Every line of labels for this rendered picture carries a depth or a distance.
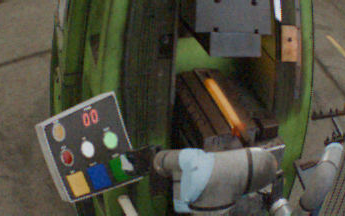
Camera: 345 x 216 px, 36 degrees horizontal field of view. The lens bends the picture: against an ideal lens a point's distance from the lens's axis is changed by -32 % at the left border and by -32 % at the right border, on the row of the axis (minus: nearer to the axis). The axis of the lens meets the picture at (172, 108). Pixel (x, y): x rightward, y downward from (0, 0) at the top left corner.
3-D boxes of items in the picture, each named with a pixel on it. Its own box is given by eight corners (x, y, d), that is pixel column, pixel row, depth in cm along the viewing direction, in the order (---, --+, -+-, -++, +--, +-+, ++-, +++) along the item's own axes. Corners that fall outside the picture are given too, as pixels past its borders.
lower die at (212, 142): (253, 144, 247) (256, 124, 243) (202, 154, 242) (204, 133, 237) (217, 86, 281) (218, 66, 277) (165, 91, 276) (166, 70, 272)
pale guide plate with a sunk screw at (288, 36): (297, 61, 250) (296, 27, 241) (282, 61, 248) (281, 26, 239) (295, 59, 252) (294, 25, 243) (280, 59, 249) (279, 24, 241)
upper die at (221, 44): (261, 56, 229) (260, 34, 224) (209, 57, 224) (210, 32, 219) (218, 11, 263) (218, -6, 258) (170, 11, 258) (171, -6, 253)
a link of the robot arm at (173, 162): (187, 180, 182) (187, 148, 183) (162, 180, 191) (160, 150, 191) (211, 177, 187) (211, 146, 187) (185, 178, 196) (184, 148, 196)
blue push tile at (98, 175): (112, 184, 212) (103, 163, 211) (96, 190, 207) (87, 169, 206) (109, 183, 213) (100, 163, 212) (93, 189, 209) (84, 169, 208)
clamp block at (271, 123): (277, 138, 250) (280, 124, 247) (261, 142, 248) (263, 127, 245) (268, 122, 260) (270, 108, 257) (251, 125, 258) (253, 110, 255)
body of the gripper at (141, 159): (142, 143, 208) (168, 142, 199) (152, 170, 209) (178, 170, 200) (122, 151, 204) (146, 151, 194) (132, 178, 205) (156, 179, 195)
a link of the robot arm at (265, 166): (290, 138, 149) (244, 172, 197) (253, 143, 148) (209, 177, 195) (289, 182, 147) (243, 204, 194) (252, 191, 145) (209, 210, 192)
